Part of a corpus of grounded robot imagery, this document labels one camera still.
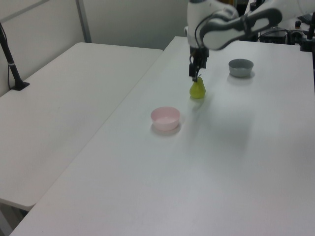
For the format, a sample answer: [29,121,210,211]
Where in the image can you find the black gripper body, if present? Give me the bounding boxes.
[189,47,210,69]

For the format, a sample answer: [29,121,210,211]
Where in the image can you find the green pear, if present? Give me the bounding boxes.
[189,74,206,100]

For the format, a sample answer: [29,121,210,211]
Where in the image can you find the grey plastic bowl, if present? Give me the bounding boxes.
[228,59,254,79]

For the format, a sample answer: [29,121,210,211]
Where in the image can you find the pink plastic bowl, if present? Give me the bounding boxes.
[150,106,181,131]

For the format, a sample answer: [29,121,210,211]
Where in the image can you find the black equipment box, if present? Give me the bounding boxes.
[257,27,289,45]

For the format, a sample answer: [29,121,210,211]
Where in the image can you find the black clamp stand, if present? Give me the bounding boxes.
[298,22,315,53]

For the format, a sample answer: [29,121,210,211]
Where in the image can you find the white side table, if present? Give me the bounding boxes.
[0,42,164,212]

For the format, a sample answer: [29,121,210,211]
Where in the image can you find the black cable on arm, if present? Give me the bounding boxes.
[194,9,222,50]

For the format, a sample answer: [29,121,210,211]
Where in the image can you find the grey metal partition post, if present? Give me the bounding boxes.
[75,0,93,44]

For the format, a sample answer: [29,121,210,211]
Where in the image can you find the black camera pole with base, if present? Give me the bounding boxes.
[0,22,31,91]

